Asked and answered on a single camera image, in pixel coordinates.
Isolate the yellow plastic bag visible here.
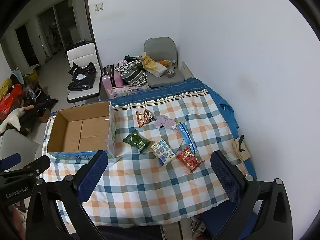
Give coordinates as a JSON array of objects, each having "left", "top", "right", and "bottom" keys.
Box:
[{"left": 140, "top": 52, "right": 160, "bottom": 70}]

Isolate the clear plastic bag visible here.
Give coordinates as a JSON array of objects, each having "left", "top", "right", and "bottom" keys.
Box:
[{"left": 26, "top": 85, "right": 42, "bottom": 99}]

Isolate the pink floral package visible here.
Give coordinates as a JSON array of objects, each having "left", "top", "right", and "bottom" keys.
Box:
[{"left": 110, "top": 84, "right": 150, "bottom": 99}]

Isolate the purple sock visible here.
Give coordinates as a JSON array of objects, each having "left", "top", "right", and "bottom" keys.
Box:
[{"left": 154, "top": 115, "right": 179, "bottom": 133}]

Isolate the brown snack packet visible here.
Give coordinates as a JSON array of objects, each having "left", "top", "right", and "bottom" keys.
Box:
[{"left": 136, "top": 109, "right": 157, "bottom": 128}]

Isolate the black plastic bag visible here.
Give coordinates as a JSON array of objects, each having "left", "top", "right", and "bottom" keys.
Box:
[{"left": 68, "top": 62, "right": 97, "bottom": 91}]

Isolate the white goose plush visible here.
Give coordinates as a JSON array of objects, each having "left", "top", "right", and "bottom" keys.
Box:
[{"left": 0, "top": 106, "right": 34, "bottom": 133}]

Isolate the red snack packet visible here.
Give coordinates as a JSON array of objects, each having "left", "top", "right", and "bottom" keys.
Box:
[{"left": 176, "top": 146, "right": 205, "bottom": 174}]

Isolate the white tissue pack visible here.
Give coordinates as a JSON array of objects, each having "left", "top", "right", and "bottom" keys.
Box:
[{"left": 151, "top": 139, "right": 176, "bottom": 166}]

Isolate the yellow cloth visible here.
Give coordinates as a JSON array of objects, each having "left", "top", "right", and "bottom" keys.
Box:
[{"left": 0, "top": 79, "right": 12, "bottom": 98}]

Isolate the white board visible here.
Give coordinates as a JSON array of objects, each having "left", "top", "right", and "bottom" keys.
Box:
[{"left": 180, "top": 61, "right": 194, "bottom": 78}]

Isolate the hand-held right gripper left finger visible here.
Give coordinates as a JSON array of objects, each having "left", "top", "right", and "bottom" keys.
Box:
[{"left": 26, "top": 150, "right": 108, "bottom": 240}]

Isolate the beige tote bag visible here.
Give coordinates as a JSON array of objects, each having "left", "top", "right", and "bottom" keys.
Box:
[{"left": 231, "top": 135, "right": 251, "bottom": 162}]

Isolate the red plastic bag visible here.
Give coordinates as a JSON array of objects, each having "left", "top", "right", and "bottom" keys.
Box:
[{"left": 0, "top": 84, "right": 23, "bottom": 115}]

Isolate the patterned tote bag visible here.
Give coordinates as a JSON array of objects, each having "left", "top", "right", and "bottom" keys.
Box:
[{"left": 114, "top": 59, "right": 149, "bottom": 88}]

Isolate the checked bed sheet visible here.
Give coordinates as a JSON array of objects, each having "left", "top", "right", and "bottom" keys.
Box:
[{"left": 37, "top": 77, "right": 240, "bottom": 228}]

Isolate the light blue cloth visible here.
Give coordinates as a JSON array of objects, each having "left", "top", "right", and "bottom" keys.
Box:
[{"left": 11, "top": 69, "right": 24, "bottom": 84}]

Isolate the grey shell chair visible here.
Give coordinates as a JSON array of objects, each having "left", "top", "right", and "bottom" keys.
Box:
[{"left": 0, "top": 129, "right": 44, "bottom": 173}]

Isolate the white power strip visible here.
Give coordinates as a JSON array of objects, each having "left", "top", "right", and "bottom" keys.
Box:
[{"left": 191, "top": 217, "right": 207, "bottom": 235}]

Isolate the pink suitcase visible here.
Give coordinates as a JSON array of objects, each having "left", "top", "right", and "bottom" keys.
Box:
[{"left": 101, "top": 65, "right": 125, "bottom": 98}]

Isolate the grey padded chair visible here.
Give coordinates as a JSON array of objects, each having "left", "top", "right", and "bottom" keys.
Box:
[{"left": 144, "top": 37, "right": 185, "bottom": 88}]

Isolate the green snack packet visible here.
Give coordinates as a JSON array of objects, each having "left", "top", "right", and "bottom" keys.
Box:
[{"left": 122, "top": 129, "right": 152, "bottom": 155}]

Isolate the yellow box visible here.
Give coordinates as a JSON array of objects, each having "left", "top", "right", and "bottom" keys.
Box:
[{"left": 24, "top": 65, "right": 39, "bottom": 83}]

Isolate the white tissue package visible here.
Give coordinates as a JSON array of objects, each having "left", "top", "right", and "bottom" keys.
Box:
[{"left": 146, "top": 62, "right": 167, "bottom": 77}]

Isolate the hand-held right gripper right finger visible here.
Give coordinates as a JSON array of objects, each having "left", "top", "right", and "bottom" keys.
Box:
[{"left": 210, "top": 150, "right": 293, "bottom": 240}]

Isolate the white leather chair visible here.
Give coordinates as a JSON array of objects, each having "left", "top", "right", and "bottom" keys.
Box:
[{"left": 66, "top": 42, "right": 103, "bottom": 103}]

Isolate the long blue packet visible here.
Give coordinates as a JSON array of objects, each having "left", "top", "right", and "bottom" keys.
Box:
[{"left": 176, "top": 121, "right": 199, "bottom": 154}]

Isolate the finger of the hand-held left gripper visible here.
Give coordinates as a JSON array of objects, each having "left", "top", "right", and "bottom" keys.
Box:
[
  {"left": 0, "top": 155, "right": 51, "bottom": 180},
  {"left": 0, "top": 153, "right": 22, "bottom": 172}
]

